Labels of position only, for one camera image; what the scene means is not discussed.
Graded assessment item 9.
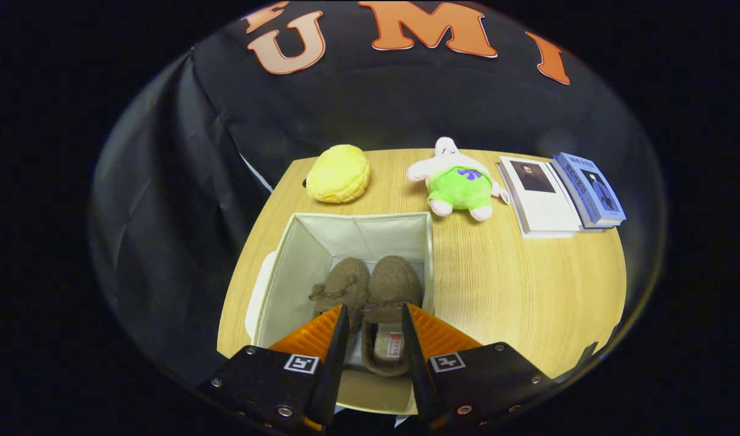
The grey fabric storage box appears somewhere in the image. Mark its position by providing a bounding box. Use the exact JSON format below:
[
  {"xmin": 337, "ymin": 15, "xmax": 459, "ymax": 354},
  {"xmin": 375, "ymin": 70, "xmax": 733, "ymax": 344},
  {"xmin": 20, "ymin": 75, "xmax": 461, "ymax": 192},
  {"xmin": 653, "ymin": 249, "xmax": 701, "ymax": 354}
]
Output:
[{"xmin": 245, "ymin": 211, "xmax": 436, "ymax": 415}]

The pink starfish plush toy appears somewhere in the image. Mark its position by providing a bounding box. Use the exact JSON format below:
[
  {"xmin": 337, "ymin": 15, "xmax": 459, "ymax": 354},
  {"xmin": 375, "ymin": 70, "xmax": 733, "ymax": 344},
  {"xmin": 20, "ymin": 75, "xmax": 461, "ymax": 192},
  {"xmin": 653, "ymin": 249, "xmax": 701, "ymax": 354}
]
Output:
[{"xmin": 406, "ymin": 137, "xmax": 510, "ymax": 222}]

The yellow plush toy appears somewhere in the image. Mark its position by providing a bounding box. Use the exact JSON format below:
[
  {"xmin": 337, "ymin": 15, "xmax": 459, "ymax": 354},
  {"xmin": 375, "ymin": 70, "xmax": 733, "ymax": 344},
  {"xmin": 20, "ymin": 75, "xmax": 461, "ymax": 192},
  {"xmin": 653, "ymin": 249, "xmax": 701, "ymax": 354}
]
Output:
[{"xmin": 305, "ymin": 144, "xmax": 371, "ymax": 203}]

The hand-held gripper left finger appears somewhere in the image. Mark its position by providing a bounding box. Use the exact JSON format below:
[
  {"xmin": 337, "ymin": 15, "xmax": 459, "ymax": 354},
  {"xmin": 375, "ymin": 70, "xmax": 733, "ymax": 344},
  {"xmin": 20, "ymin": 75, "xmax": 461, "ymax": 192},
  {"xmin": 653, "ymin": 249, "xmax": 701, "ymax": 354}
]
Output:
[{"xmin": 197, "ymin": 303, "xmax": 351, "ymax": 434}]

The brown fuzzy shoe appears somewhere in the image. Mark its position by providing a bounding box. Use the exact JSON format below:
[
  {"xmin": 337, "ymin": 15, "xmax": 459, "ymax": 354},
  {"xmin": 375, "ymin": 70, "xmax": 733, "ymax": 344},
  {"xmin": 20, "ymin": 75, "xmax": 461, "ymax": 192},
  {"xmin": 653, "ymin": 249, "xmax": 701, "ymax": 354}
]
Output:
[
  {"xmin": 361, "ymin": 255, "xmax": 423, "ymax": 377},
  {"xmin": 308, "ymin": 257, "xmax": 371, "ymax": 364}
]

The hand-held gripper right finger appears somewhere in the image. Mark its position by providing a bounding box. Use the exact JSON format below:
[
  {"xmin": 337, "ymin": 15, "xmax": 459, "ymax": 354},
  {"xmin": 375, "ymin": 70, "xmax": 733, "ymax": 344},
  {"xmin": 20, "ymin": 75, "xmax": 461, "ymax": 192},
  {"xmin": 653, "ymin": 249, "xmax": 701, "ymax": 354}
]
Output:
[{"xmin": 400, "ymin": 303, "xmax": 555, "ymax": 432}]

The blue cover book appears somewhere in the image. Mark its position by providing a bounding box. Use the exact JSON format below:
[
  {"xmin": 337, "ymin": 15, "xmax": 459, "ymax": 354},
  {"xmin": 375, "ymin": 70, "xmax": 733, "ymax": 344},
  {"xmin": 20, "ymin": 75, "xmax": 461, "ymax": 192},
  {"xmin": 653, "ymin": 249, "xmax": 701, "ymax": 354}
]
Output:
[{"xmin": 552, "ymin": 151, "xmax": 627, "ymax": 230}]

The white portrait book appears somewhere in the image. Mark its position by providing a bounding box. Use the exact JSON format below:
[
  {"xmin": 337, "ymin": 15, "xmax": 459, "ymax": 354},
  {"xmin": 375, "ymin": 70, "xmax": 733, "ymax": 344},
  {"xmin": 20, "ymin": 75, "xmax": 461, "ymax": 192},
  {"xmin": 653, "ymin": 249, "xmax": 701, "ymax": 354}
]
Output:
[{"xmin": 497, "ymin": 156, "xmax": 583, "ymax": 239}]

